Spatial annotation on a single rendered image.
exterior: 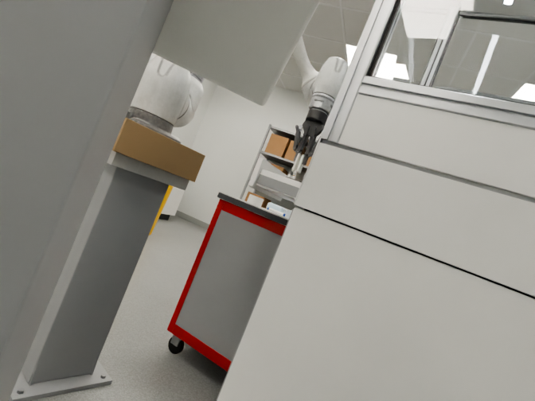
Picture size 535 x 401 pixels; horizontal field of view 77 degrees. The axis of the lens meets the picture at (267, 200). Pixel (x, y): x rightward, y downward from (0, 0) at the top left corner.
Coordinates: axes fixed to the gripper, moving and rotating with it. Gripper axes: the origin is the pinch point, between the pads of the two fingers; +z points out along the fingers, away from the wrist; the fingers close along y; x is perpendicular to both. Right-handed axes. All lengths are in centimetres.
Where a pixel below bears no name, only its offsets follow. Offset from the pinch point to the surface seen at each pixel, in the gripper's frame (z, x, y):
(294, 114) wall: -145, 399, -204
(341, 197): 13, -51, 32
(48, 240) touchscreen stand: 31, -92, 15
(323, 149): 5, -51, 25
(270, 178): 9.6, -9.1, -4.4
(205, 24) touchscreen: -2, -78, 10
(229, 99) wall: -141, 383, -330
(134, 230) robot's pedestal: 42, -29, -35
